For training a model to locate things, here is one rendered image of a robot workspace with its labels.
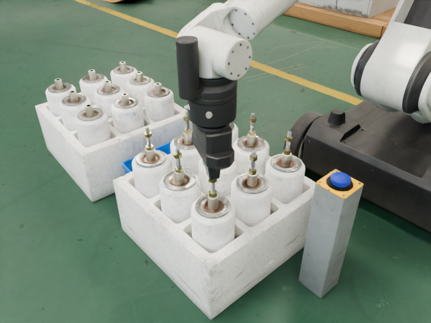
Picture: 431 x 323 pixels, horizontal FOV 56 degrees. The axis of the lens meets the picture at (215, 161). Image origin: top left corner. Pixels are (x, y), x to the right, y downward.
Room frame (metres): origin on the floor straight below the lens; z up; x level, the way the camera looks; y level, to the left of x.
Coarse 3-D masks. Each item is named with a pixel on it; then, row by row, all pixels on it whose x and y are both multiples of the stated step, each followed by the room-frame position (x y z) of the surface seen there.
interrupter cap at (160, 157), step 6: (156, 150) 0.86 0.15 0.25; (138, 156) 0.83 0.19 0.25; (144, 156) 0.83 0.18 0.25; (156, 156) 0.84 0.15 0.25; (162, 156) 0.83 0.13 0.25; (138, 162) 0.81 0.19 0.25; (144, 162) 0.81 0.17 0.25; (150, 162) 0.81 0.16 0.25; (156, 162) 0.81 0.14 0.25; (162, 162) 0.81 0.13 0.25
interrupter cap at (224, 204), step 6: (204, 198) 0.67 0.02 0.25; (222, 198) 0.67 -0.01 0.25; (198, 204) 0.65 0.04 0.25; (204, 204) 0.65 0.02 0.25; (222, 204) 0.65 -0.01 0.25; (228, 204) 0.65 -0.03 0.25; (198, 210) 0.63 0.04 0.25; (204, 210) 0.63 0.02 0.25; (210, 210) 0.64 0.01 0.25; (216, 210) 0.64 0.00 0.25; (222, 210) 0.63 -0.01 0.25; (228, 210) 0.63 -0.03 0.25; (204, 216) 0.61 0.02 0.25; (210, 216) 0.61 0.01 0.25; (216, 216) 0.61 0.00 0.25; (222, 216) 0.62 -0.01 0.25
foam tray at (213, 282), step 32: (128, 192) 0.78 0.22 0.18; (128, 224) 0.80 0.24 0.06; (160, 224) 0.67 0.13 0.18; (256, 224) 0.67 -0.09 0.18; (288, 224) 0.70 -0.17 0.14; (160, 256) 0.68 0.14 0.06; (192, 256) 0.58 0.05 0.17; (224, 256) 0.57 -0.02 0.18; (256, 256) 0.63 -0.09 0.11; (288, 256) 0.72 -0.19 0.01; (192, 288) 0.59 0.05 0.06; (224, 288) 0.57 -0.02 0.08
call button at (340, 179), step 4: (336, 172) 0.66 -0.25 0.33; (340, 172) 0.66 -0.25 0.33; (332, 176) 0.65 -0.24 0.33; (336, 176) 0.65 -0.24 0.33; (340, 176) 0.65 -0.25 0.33; (344, 176) 0.65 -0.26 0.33; (348, 176) 0.65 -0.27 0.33; (332, 180) 0.64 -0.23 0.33; (336, 180) 0.64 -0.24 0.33; (340, 180) 0.63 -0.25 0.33; (344, 180) 0.63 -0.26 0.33; (348, 180) 0.63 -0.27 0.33; (336, 184) 0.63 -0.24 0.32; (340, 184) 0.63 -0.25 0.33; (344, 184) 0.63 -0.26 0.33; (348, 184) 0.63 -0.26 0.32
